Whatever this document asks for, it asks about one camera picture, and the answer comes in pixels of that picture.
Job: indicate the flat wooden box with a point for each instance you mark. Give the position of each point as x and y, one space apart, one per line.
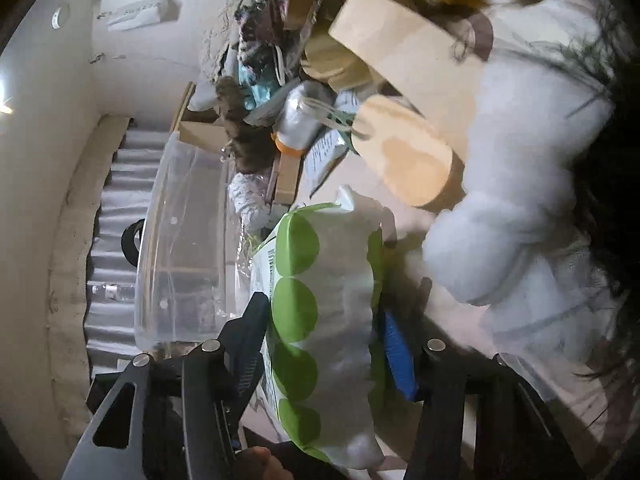
287 175

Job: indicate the round white wall fixture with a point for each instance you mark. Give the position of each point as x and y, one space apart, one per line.
60 16

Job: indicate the dark wispy artificial plant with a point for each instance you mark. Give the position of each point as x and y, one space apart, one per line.
612 240

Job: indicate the white fluffy cotton bundle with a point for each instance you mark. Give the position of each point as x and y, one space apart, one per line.
525 185

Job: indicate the clear plastic storage bin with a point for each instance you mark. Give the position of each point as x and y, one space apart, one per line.
190 240

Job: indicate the kraft paper tube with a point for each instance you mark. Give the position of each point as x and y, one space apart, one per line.
400 45

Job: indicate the white patterned crumpled cloth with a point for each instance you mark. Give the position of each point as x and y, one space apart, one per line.
247 197

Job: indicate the beige yellow pouch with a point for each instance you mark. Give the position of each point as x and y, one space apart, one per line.
340 65

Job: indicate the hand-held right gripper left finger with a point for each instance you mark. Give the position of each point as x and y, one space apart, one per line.
245 330

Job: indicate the silver bottle orange cap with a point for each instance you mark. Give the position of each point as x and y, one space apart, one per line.
300 115

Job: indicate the white printed leaflet packet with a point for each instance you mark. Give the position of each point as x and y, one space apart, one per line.
325 152

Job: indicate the black sun visor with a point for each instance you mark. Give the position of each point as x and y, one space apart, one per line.
131 242

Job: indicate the silver curtain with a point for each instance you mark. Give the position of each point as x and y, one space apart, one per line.
120 190

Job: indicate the kraft paper valance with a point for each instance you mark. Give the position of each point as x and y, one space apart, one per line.
75 260

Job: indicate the round wooden box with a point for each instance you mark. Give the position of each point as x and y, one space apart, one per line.
405 155

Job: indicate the clear water bottle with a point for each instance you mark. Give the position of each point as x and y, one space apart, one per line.
112 291

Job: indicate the person's right hand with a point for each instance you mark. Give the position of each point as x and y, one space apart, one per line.
262 465

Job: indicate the brown hair piece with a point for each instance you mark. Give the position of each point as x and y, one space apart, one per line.
240 125

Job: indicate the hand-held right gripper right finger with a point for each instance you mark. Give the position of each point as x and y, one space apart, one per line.
400 355

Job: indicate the green dotted white packet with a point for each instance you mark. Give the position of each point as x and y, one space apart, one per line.
330 310

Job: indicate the purple floral cloth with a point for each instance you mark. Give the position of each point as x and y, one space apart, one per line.
255 25

